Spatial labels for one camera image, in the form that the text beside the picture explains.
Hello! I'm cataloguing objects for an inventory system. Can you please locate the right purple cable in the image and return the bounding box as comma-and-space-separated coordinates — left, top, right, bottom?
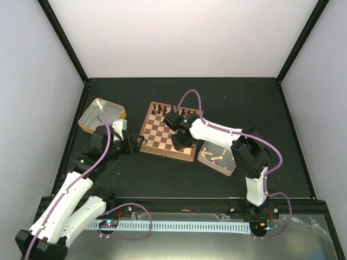
176, 89, 292, 241

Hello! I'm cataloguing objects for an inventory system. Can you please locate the gold metal tin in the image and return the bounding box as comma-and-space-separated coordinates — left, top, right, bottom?
78, 98, 126, 134

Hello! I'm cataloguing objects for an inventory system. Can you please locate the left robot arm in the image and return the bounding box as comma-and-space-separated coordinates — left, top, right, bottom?
15, 120, 144, 259

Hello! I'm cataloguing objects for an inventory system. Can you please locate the dark chess pieces row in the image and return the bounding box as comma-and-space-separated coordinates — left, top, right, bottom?
149, 102, 199, 121

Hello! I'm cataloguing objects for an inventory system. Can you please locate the black mounting rail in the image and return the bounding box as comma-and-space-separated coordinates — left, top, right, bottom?
114, 198, 328, 219

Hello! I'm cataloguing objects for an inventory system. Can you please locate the wooden chess board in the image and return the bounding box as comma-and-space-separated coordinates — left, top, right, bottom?
139, 102, 196, 162

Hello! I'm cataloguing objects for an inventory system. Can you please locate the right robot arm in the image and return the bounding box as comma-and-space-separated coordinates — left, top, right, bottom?
163, 112, 270, 218

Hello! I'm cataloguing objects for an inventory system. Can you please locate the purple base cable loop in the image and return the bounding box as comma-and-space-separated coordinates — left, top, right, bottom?
98, 202, 154, 241

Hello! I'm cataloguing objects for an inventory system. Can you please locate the small circuit board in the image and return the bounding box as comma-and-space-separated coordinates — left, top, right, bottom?
99, 219, 119, 229

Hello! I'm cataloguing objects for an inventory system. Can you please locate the light blue cable duct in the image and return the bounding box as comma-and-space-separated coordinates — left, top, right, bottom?
101, 220, 250, 235

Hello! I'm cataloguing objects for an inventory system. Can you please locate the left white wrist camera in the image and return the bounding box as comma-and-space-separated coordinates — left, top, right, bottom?
111, 119, 127, 141

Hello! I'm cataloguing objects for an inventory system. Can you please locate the pink tin with pieces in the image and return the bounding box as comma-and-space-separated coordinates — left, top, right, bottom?
197, 141, 236, 176

